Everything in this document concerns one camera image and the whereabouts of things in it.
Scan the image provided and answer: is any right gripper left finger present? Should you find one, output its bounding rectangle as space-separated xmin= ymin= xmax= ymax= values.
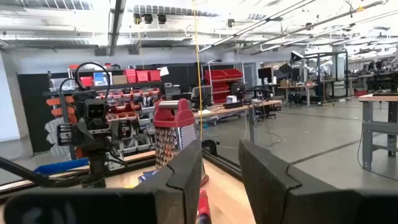
xmin=2 ymin=139 xmax=203 ymax=224

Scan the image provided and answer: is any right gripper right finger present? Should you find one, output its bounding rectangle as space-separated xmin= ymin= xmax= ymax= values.
xmin=238 ymin=139 xmax=398 ymax=224

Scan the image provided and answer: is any small red cereal box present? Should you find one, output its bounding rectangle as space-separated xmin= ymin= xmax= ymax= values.
xmin=196 ymin=189 xmax=213 ymax=224

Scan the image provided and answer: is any small blue cereal box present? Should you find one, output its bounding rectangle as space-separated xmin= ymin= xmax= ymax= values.
xmin=138 ymin=169 xmax=160 ymax=184

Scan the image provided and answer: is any blue flat object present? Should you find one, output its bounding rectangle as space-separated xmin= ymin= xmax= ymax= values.
xmin=33 ymin=157 xmax=90 ymax=175

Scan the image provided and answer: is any storage rack with bins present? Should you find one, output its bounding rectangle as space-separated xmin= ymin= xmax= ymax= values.
xmin=43 ymin=62 xmax=162 ymax=170

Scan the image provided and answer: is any long wooden workbench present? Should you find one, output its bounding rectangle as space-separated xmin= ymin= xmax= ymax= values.
xmin=192 ymin=99 xmax=283 ymax=146

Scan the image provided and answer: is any black screen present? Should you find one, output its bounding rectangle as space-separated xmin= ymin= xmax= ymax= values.
xmin=257 ymin=67 xmax=273 ymax=80

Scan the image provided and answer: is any grey leg wooden workbench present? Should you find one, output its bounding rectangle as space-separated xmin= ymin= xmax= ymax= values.
xmin=358 ymin=93 xmax=398 ymax=171

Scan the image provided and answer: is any red bin shelf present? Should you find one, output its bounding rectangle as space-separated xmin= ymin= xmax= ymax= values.
xmin=203 ymin=68 xmax=245 ymax=105

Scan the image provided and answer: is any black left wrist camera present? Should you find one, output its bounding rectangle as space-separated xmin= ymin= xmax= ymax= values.
xmin=83 ymin=99 xmax=109 ymax=122

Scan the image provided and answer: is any black aluminium table frame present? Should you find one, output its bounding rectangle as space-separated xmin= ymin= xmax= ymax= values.
xmin=0 ymin=139 xmax=243 ymax=200

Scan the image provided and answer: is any black partition wall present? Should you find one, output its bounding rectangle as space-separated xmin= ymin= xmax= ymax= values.
xmin=17 ymin=62 xmax=206 ymax=153

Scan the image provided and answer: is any steel box grater red handle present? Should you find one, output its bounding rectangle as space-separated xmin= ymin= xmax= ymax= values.
xmin=153 ymin=98 xmax=210 ymax=187

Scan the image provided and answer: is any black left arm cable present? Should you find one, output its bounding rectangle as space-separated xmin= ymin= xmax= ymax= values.
xmin=58 ymin=61 xmax=112 ymax=102

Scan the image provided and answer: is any yellow hanging cord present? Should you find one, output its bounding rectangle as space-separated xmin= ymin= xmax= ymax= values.
xmin=192 ymin=0 xmax=205 ymax=141

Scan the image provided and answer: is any black camera rig frame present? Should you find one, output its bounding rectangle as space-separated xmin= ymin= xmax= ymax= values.
xmin=290 ymin=50 xmax=349 ymax=102

